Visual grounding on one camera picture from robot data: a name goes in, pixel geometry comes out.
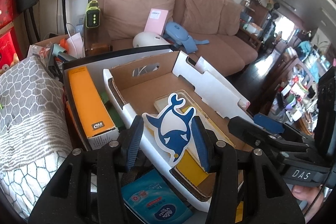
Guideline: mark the white helmet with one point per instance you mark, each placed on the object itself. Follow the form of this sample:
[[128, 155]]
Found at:
[[145, 39]]

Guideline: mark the blue plush toy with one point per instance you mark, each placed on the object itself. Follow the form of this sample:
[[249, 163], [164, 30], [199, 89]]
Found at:
[[180, 37]]

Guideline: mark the white cardboard box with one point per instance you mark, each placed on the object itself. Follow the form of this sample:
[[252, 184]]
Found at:
[[168, 92]]

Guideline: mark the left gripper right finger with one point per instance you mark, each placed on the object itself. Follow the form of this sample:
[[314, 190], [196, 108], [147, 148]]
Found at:
[[218, 157]]

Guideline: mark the blue whale sticker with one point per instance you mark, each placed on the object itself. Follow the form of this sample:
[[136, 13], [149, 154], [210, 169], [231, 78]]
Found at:
[[172, 131]]

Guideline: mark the yellow checkered envelope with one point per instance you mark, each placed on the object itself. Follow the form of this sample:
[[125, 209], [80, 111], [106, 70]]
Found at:
[[189, 165]]

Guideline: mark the grey patterned blanket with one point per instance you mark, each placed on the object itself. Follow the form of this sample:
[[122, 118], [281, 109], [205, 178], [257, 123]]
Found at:
[[34, 133]]

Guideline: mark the green black lantern device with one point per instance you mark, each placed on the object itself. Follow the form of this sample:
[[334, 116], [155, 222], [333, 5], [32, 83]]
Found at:
[[92, 17]]

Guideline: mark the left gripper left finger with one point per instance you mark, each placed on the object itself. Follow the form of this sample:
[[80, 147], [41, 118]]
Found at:
[[118, 156]]

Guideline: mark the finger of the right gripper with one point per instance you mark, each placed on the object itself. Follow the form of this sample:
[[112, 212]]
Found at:
[[257, 137], [274, 127]]

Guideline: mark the red collection gift box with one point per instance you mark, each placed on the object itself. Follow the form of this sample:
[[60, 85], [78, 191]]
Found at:
[[9, 50]]

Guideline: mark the right hand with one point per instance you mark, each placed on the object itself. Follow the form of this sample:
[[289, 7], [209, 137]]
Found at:
[[312, 196]]

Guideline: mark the brown sofa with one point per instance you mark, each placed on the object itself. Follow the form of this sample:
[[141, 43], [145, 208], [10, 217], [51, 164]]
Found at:
[[215, 23]]

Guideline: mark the pink booklet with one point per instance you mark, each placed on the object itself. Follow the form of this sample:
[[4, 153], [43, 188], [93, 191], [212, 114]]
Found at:
[[156, 21]]

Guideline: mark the blue tissue pack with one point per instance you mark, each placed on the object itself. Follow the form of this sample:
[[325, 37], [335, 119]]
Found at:
[[153, 201]]

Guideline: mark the orange WD box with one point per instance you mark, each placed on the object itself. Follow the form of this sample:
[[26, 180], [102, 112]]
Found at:
[[99, 128]]

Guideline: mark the red tea gift bag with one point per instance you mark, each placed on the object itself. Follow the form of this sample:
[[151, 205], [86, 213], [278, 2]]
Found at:
[[8, 12]]

